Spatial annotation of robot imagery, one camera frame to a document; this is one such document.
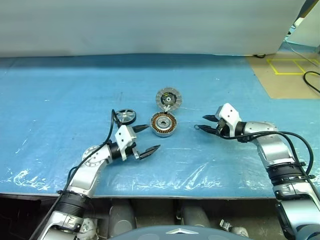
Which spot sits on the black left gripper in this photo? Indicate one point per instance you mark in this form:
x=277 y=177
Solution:
x=130 y=148

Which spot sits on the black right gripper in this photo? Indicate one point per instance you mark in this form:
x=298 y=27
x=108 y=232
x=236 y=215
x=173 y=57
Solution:
x=222 y=128

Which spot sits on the motor housing with copper windings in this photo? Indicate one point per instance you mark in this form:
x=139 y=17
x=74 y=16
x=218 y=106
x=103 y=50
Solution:
x=156 y=125

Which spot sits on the black-rimmed silver spoked rotor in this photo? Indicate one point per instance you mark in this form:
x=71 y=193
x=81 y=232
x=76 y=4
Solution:
x=126 y=115

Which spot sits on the round grey motor lid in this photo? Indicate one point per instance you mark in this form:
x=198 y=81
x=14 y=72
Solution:
x=172 y=95

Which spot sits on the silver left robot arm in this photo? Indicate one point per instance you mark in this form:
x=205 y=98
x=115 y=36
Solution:
x=87 y=172

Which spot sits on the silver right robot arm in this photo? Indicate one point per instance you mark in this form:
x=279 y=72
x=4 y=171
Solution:
x=272 y=150

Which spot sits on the grey rounded robot leg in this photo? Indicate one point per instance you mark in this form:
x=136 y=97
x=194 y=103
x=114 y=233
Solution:
x=196 y=215
x=122 y=217

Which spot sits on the yellow floor tape marking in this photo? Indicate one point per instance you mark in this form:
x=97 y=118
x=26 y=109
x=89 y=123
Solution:
x=275 y=68

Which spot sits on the brown cardboard floor sheet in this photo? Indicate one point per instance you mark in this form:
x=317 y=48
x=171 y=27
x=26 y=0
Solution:
x=287 y=85

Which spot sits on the blue table cover sheet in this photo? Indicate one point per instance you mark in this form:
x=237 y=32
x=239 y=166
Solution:
x=75 y=87

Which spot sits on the grey robot torso cover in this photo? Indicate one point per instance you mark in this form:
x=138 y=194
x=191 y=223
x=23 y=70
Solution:
x=175 y=233

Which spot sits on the white crumpled fitting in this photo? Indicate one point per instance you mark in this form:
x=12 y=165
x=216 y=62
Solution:
x=90 y=226

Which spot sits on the small grey metal fitting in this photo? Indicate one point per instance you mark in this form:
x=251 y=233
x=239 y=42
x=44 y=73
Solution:
x=232 y=228

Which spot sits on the white backdrop sheet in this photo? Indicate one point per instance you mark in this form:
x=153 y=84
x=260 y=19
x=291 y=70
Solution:
x=150 y=25

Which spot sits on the white panel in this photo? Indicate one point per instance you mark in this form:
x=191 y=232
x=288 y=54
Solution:
x=307 y=32

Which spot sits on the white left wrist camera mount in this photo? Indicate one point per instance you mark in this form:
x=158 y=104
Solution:
x=123 y=136

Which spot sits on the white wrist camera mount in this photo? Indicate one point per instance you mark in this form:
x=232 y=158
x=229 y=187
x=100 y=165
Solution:
x=231 y=115
x=123 y=136

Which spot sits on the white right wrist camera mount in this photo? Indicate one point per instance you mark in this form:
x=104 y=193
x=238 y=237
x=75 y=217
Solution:
x=231 y=115

